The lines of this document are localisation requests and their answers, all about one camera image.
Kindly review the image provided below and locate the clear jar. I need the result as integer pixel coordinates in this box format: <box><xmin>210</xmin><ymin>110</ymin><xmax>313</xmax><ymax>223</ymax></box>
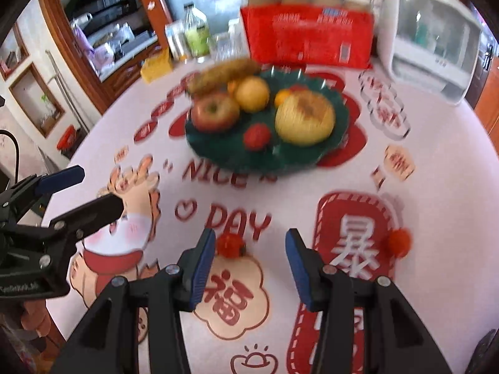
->
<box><xmin>228</xmin><ymin>19</ymin><xmax>245</xmax><ymax>53</ymax></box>

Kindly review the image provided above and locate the yellow box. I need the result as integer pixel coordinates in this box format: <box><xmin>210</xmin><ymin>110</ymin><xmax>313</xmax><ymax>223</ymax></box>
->
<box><xmin>140</xmin><ymin>55</ymin><xmax>173</xmax><ymax>83</ymax></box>

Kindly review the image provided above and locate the green scalloped plate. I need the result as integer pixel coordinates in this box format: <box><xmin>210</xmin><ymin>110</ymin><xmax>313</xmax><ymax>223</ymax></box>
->
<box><xmin>185</xmin><ymin>66</ymin><xmax>349</xmax><ymax>174</ymax></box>

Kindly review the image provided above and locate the yellow pear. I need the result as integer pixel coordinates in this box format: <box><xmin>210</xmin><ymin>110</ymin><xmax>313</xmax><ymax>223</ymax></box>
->
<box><xmin>275</xmin><ymin>89</ymin><xmax>336</xmax><ymax>146</ymax></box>

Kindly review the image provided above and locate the wooden kitchen cabinet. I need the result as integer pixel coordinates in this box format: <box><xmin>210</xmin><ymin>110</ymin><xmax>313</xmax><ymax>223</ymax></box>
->
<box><xmin>37</xmin><ymin>0</ymin><xmax>174</xmax><ymax>115</ymax></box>

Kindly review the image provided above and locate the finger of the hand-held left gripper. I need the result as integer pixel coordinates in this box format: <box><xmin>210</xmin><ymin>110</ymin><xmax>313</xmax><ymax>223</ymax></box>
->
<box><xmin>47</xmin><ymin>193</ymin><xmax>126</xmax><ymax>251</ymax></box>
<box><xmin>0</xmin><ymin>165</ymin><xmax>86</xmax><ymax>219</ymax></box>

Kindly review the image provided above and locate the black cable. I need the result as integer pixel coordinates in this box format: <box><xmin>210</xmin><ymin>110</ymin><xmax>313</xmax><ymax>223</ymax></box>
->
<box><xmin>0</xmin><ymin>130</ymin><xmax>21</xmax><ymax>182</ymax></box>

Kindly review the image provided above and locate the person's left hand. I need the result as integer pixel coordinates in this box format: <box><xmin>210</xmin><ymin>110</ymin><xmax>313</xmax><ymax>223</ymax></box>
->
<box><xmin>19</xmin><ymin>299</ymin><xmax>53</xmax><ymax>338</ymax></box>

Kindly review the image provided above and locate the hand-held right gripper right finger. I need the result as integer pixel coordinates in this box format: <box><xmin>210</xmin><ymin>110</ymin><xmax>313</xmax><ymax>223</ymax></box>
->
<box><xmin>284</xmin><ymin>228</ymin><xmax>453</xmax><ymax>374</ymax></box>

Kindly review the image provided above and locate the dark chair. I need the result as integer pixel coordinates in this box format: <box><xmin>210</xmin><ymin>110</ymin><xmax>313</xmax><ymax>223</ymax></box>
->
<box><xmin>466</xmin><ymin>329</ymin><xmax>499</xmax><ymax>374</ymax></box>

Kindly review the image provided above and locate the metal pole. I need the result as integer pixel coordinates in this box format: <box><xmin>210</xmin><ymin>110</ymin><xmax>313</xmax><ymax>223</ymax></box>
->
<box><xmin>46</xmin><ymin>50</ymin><xmax>92</xmax><ymax>133</ymax></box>

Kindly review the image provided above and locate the white dish cabinet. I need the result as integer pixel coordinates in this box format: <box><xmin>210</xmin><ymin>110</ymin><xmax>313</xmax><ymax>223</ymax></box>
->
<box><xmin>370</xmin><ymin>0</ymin><xmax>484</xmax><ymax>106</ymax></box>

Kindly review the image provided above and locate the large orange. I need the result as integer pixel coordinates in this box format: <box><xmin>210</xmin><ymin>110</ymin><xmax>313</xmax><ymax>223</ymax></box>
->
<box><xmin>235</xmin><ymin>77</ymin><xmax>270</xmax><ymax>113</ymax></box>

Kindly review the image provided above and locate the clear glass cup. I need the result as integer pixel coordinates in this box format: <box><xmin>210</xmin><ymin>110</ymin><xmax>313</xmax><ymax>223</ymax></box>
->
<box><xmin>211</xmin><ymin>33</ymin><xmax>235</xmax><ymax>62</ymax></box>

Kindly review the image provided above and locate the pink plastic bag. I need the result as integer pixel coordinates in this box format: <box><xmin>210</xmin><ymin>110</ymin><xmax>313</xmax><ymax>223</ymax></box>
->
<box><xmin>70</xmin><ymin>13</ymin><xmax>96</xmax><ymax>57</ymax></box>

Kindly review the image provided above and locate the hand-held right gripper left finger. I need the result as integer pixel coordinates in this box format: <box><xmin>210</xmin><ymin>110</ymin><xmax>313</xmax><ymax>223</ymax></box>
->
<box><xmin>51</xmin><ymin>228</ymin><xmax>217</xmax><ymax>374</ymax></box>

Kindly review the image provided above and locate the spotted ripe banana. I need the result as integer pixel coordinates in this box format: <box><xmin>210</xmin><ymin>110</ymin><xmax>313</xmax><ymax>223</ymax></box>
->
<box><xmin>186</xmin><ymin>58</ymin><xmax>261</xmax><ymax>96</ymax></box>

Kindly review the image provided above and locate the red cherry tomato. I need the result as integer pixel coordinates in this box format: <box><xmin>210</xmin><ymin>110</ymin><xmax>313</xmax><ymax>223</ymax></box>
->
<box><xmin>216</xmin><ymin>234</ymin><xmax>247</xmax><ymax>258</ymax></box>
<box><xmin>386</xmin><ymin>228</ymin><xmax>413</xmax><ymax>258</ymax></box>

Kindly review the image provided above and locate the small yellow orange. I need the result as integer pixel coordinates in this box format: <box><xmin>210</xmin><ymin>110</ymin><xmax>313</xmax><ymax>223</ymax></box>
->
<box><xmin>274</xmin><ymin>89</ymin><xmax>294</xmax><ymax>108</ymax></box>

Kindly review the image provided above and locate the red pack of bottles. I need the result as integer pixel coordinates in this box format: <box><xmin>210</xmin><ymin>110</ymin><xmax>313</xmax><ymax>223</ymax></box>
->
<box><xmin>239</xmin><ymin>0</ymin><xmax>385</xmax><ymax>70</ymax></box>

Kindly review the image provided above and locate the white lidded jar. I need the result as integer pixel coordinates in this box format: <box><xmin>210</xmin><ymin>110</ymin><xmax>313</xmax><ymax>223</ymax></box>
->
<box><xmin>165</xmin><ymin>21</ymin><xmax>188</xmax><ymax>62</ymax></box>

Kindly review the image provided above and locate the red basket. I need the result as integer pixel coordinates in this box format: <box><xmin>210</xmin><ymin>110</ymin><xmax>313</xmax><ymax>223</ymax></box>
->
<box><xmin>56</xmin><ymin>125</ymin><xmax>80</xmax><ymax>152</ymax></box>

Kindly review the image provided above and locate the green label glass bottle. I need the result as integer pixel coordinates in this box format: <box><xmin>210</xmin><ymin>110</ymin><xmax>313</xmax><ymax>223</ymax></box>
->
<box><xmin>183</xmin><ymin>4</ymin><xmax>211</xmax><ymax>58</ymax></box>

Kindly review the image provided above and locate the red apple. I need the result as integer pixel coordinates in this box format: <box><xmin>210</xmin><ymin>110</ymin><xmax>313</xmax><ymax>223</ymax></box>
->
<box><xmin>191</xmin><ymin>93</ymin><xmax>240</xmax><ymax>132</ymax></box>

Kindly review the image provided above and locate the printed cartoon tablecloth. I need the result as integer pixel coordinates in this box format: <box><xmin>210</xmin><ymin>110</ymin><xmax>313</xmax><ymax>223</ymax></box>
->
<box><xmin>39</xmin><ymin>56</ymin><xmax>499</xmax><ymax>374</ymax></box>

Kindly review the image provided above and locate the wooden side cabinet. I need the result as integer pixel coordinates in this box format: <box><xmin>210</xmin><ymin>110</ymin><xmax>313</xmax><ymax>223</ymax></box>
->
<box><xmin>473</xmin><ymin>55</ymin><xmax>499</xmax><ymax>145</ymax></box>

